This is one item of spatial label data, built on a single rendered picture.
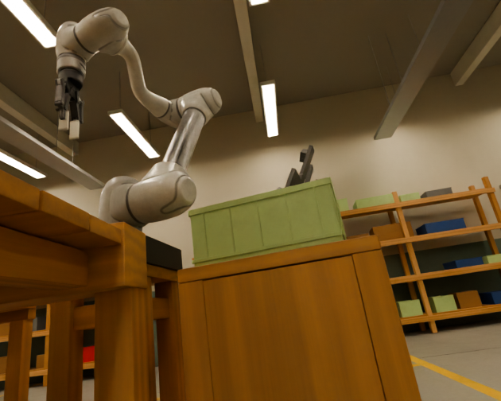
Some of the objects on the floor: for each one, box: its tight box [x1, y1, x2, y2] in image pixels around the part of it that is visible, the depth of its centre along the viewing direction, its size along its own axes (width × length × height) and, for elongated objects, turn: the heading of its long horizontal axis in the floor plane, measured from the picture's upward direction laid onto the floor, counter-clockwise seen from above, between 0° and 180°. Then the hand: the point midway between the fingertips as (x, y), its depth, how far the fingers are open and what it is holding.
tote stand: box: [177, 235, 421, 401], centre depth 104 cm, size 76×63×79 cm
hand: (68, 126), depth 110 cm, fingers open, 5 cm apart
